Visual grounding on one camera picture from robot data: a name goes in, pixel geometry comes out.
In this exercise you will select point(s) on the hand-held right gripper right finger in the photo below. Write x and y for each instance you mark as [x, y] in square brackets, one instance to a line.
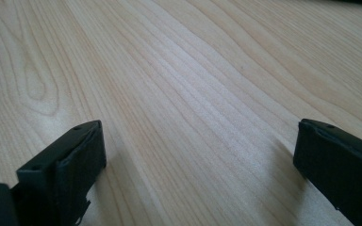
[342, 169]

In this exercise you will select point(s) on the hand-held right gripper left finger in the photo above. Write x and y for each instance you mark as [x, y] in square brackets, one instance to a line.
[59, 175]

